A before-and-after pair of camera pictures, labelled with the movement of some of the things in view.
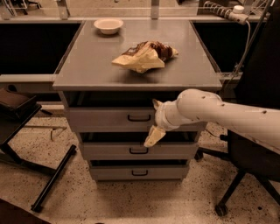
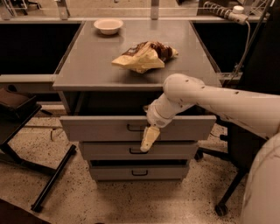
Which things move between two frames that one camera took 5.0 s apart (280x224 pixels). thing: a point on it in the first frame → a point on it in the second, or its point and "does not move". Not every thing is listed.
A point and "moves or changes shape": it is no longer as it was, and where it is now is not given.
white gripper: [161, 117] → [155, 116]
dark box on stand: [15, 105] does not move
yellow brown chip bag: [145, 56] does not move
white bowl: [108, 26] does not move
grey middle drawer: [137, 150] does not move
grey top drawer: [121, 120] moves or changes shape
